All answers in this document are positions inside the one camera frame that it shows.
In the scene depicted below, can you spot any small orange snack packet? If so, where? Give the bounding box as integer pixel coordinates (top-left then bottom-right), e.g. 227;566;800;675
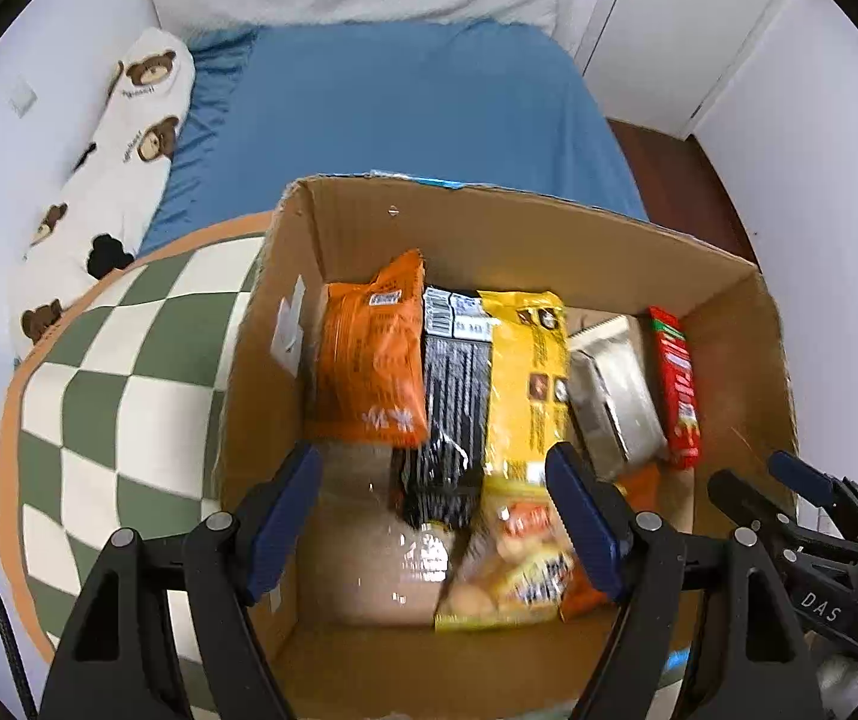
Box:
559;463;660;622

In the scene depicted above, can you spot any red long snack package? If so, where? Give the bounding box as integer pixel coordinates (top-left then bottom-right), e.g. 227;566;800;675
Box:
649;305;703;470

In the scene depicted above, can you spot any yellow egg biscuit snack bag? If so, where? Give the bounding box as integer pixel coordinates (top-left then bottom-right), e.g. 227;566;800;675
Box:
434;476;610;631

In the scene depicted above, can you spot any silver foil snack packet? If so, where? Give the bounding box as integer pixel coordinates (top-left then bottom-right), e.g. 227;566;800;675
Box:
568;316;667;481

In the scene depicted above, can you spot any yellow dark-print snack bag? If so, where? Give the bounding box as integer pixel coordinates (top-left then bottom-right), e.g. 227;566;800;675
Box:
479;291;569;484

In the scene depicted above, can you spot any black barcode snack packet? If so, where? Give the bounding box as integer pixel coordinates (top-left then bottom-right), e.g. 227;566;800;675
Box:
393;286;494;530

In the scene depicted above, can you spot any orange snack packet with QR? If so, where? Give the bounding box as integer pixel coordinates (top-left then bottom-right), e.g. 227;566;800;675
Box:
307;250;429;449

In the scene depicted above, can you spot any cardboard milk box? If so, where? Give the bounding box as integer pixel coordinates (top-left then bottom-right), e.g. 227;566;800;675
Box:
219;177;797;718

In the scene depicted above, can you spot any white bear print pillow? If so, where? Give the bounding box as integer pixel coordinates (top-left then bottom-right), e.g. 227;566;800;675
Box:
8;28;194;359

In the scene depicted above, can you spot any blue bed sheet mattress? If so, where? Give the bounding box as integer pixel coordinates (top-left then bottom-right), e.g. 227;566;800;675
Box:
141;21;647;254

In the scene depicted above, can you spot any white door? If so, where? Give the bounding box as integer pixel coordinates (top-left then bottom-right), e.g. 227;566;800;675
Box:
584;0;779;140

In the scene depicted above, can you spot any white wall socket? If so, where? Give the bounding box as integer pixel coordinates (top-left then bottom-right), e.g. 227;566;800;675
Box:
8;80;37;119

